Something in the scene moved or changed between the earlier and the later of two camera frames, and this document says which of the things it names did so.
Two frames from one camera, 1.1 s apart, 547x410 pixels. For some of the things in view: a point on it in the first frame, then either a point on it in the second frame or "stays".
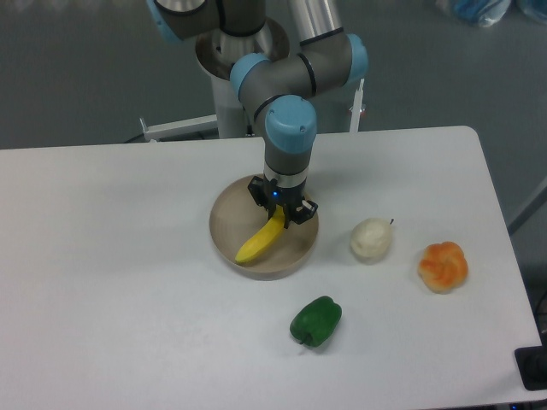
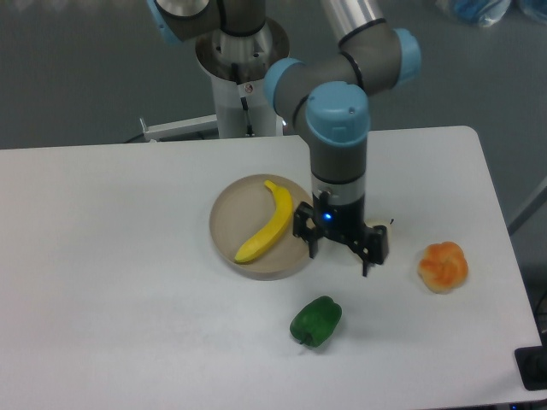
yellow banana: [264, 240] stays
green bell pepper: [316, 321] stays
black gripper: [268, 194] to [338, 208]
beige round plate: [237, 219] stays
